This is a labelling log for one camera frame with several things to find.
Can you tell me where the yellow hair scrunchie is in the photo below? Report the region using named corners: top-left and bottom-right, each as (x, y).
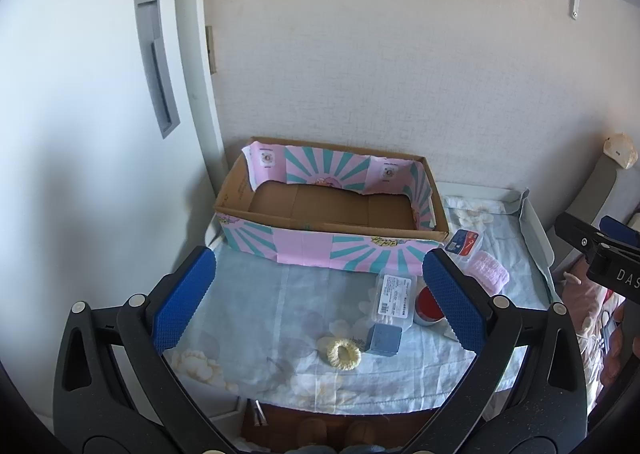
top-left (325, 337), bottom-right (362, 370)

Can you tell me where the small blue cube box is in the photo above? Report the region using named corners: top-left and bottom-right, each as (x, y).
top-left (367, 324), bottom-right (403, 354)

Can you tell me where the clear dental floss box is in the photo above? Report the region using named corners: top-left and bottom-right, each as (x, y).
top-left (445, 228), bottom-right (484, 260)

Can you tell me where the beige shell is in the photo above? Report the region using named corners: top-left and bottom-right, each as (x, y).
top-left (602, 133), bottom-right (638, 168)

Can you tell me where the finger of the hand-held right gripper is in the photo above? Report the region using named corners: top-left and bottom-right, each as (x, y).
top-left (553, 211), bottom-right (609, 261)
top-left (599, 215), bottom-right (640, 250)

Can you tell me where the grey upholstered furniture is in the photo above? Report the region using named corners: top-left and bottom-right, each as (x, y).
top-left (560, 154), bottom-right (640, 265)

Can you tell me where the grey recessed door handle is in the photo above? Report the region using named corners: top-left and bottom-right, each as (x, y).
top-left (134, 0), bottom-right (181, 139)

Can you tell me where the pink floral bedding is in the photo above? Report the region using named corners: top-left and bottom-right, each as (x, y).
top-left (560, 254), bottom-right (631, 385)

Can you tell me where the white sliding door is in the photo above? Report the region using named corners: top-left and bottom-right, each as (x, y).
top-left (0, 0), bottom-right (241, 435)

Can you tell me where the red lid jar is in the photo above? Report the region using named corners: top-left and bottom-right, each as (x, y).
top-left (415, 284), bottom-right (448, 326)

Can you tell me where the clear cotton swab box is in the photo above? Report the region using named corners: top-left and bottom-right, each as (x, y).
top-left (364, 273), bottom-right (418, 332)

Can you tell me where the pale blue floral sheet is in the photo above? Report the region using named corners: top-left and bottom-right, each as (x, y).
top-left (165, 194), bottom-right (556, 417)

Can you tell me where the brown fuzzy slipper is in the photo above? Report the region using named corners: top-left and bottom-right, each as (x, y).
top-left (345, 421), bottom-right (383, 450)
top-left (295, 418), bottom-right (331, 447)

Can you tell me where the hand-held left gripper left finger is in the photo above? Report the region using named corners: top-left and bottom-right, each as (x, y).
top-left (52, 245), bottom-right (226, 450)

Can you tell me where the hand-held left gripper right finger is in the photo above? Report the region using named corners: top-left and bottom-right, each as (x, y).
top-left (407, 249), bottom-right (588, 452)

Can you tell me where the printed cardboard box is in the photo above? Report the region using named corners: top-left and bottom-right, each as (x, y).
top-left (214, 136), bottom-right (451, 271)

